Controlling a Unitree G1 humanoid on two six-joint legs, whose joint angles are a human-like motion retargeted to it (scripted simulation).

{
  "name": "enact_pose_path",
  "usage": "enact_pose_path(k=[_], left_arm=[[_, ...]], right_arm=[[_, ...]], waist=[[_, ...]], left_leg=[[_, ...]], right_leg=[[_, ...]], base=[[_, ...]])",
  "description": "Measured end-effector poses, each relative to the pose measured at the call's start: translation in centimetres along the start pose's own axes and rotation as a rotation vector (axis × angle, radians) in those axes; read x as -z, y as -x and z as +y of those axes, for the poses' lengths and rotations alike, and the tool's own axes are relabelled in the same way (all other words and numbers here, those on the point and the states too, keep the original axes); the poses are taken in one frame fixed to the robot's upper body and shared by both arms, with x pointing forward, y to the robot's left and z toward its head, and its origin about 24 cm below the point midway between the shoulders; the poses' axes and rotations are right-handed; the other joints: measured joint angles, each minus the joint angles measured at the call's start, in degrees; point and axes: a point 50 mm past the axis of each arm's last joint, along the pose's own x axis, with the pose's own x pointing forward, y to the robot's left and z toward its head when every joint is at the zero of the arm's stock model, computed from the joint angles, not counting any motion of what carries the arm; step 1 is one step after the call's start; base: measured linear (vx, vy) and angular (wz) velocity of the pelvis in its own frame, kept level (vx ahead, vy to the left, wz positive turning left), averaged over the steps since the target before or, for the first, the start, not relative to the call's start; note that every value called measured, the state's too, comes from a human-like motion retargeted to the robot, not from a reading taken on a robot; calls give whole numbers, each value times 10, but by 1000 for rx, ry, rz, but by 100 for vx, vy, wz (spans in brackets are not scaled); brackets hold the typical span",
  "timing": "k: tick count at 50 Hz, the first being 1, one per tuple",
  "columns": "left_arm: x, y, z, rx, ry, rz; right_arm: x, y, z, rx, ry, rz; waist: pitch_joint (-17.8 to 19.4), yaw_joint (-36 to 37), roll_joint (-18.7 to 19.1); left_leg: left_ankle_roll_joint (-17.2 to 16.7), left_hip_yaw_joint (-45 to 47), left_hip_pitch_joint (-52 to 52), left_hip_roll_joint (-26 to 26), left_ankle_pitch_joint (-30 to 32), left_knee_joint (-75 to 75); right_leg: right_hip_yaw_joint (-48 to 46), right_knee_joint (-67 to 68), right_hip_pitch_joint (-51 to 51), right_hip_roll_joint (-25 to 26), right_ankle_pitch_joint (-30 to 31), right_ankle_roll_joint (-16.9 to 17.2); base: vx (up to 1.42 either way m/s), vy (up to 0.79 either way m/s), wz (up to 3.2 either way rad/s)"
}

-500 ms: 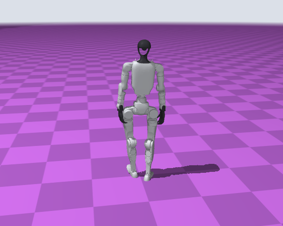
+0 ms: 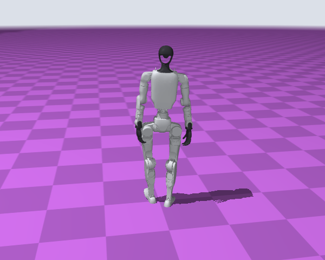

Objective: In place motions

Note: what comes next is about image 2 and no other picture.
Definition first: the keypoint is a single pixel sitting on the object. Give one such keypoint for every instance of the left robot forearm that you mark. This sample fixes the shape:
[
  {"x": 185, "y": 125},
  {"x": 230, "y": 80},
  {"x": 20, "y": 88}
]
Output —
[{"x": 139, "y": 111}]

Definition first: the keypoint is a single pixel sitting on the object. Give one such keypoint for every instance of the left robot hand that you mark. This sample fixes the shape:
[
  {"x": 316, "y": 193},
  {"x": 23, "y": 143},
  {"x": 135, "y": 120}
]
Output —
[{"x": 138, "y": 132}]

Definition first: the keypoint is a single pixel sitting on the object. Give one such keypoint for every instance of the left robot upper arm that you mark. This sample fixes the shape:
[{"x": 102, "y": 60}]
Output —
[{"x": 146, "y": 76}]

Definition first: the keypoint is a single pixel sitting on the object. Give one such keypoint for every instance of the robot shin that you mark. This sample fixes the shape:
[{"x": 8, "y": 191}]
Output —
[
  {"x": 150, "y": 178},
  {"x": 170, "y": 180}
]

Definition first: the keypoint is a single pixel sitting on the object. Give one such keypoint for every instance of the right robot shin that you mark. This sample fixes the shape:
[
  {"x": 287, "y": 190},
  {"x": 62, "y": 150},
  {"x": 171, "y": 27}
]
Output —
[{"x": 170, "y": 180}]

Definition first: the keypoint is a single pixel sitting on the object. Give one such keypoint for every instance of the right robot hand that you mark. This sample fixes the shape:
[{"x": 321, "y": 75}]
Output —
[{"x": 188, "y": 135}]

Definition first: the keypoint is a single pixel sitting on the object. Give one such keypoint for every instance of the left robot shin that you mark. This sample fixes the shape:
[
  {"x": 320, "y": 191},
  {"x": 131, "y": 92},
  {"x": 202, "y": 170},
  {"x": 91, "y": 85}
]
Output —
[{"x": 150, "y": 178}]

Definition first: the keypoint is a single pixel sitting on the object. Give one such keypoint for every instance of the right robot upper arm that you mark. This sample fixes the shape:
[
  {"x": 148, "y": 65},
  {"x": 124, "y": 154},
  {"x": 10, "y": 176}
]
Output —
[{"x": 184, "y": 89}]

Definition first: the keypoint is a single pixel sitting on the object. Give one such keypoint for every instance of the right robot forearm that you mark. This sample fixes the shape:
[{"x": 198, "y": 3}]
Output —
[{"x": 187, "y": 114}]

